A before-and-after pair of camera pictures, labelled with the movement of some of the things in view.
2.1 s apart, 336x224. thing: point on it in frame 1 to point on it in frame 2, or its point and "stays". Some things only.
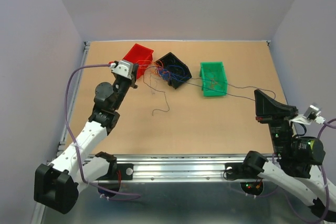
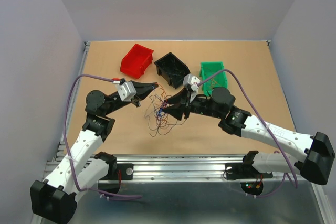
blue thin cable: (215, 81) to (160, 109)
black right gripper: (268, 110) to (180, 98)
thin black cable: (164, 92) to (171, 74)
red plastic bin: (140, 55) stays
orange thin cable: (155, 64) to (165, 94)
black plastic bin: (172, 70) stays
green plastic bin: (213, 80) stays
